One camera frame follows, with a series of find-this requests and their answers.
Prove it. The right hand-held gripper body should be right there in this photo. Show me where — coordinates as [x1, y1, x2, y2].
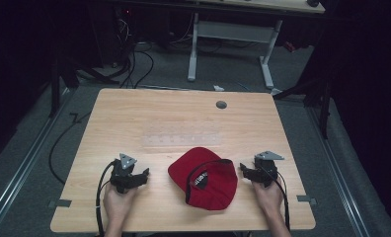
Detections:
[253, 150, 285, 189]

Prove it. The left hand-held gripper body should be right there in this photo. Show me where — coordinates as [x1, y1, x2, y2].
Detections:
[110, 152, 144, 195]

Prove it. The red baseball cap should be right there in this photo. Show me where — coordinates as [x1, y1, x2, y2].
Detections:
[167, 146, 239, 211]

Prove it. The person's right hand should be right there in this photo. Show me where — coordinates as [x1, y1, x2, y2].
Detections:
[251, 177, 285, 219]

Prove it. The person's left hand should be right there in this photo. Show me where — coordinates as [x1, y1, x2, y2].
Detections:
[102, 182, 139, 228]

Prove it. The grey tape piece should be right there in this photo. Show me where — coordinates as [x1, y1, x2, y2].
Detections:
[296, 195, 318, 207]
[47, 198, 73, 209]

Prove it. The clear tape strip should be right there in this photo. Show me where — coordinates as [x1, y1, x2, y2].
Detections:
[141, 132, 223, 148]

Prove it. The black metal stand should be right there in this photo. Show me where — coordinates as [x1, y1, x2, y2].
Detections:
[272, 62, 334, 140]
[47, 48, 120, 119]

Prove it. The small red object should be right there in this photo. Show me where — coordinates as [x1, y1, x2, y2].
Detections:
[282, 40, 297, 53]

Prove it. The white-framed wooden desk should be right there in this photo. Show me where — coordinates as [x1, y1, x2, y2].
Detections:
[187, 0, 327, 91]

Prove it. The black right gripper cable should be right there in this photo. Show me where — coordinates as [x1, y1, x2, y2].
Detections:
[265, 167, 291, 231]

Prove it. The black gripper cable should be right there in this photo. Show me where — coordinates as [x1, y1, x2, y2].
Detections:
[95, 160, 118, 237]
[265, 167, 291, 231]

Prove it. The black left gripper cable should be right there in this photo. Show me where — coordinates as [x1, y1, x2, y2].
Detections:
[95, 160, 118, 237]

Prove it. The black floor cable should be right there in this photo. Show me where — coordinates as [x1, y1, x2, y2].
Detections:
[47, 111, 93, 186]

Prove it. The metal floor rail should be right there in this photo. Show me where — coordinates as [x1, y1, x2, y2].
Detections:
[306, 105, 371, 237]
[0, 88, 73, 233]

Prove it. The bundle of black cables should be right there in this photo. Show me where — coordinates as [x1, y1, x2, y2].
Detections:
[117, 19, 156, 90]

